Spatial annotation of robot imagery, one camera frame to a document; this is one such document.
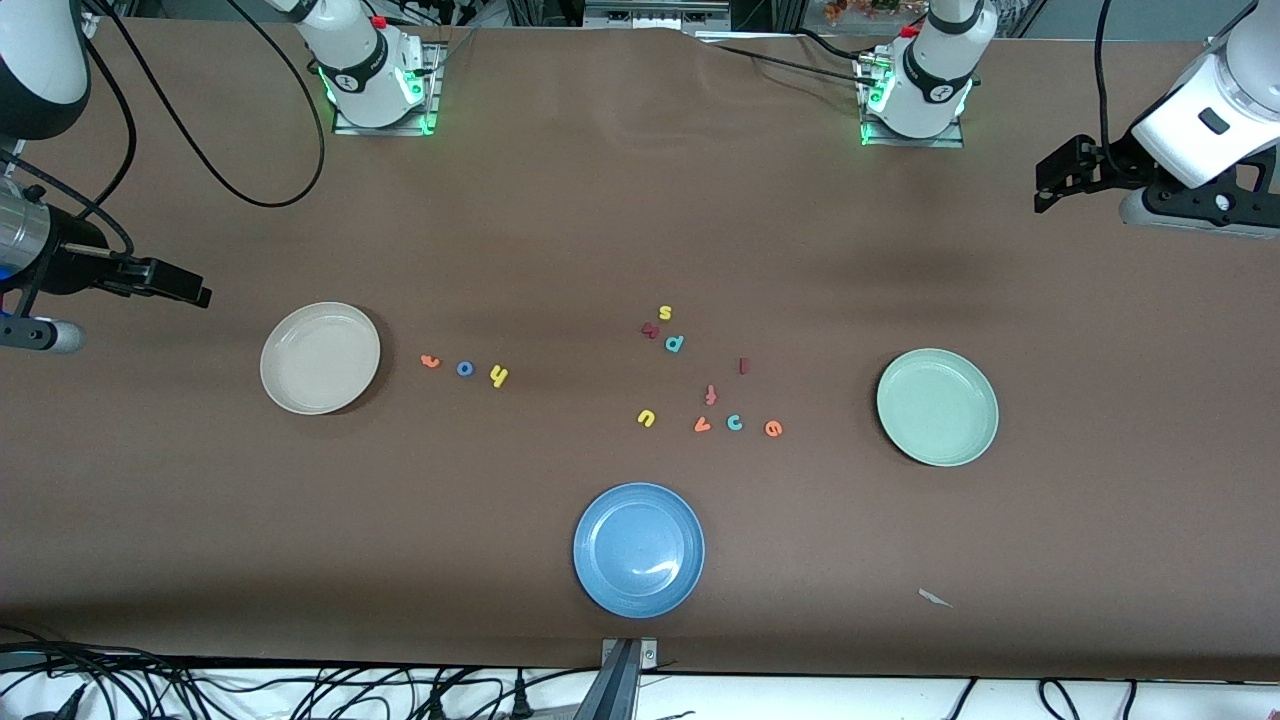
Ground beige brown plate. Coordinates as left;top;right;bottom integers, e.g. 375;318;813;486
260;302;382;416

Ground pale green plate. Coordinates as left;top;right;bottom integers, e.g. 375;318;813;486
876;348;1000;468

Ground orange dried flowers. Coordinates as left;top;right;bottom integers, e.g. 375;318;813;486
825;0;929;25

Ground brown table cover sheet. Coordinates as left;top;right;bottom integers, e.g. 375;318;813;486
0;18;1280;683

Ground grey metal box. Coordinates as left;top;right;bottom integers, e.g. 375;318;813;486
583;0;731;29

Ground blue plate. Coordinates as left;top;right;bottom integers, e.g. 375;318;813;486
573;483;706;619

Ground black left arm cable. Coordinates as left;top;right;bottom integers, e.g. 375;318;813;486
1094;0;1117;151

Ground long black right arm cable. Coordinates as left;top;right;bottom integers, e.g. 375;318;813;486
88;0;327;210

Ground thin black right gripper cable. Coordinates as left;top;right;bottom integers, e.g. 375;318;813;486
0;40;138;256

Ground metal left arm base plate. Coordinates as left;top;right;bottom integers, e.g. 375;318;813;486
858;55;967;149

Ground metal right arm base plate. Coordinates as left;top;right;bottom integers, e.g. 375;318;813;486
332;42;442;137

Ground black base cable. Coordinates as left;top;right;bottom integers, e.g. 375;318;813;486
788;28;863;59
712;43;873;85

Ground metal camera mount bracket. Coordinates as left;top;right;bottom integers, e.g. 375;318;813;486
575;638;659;720

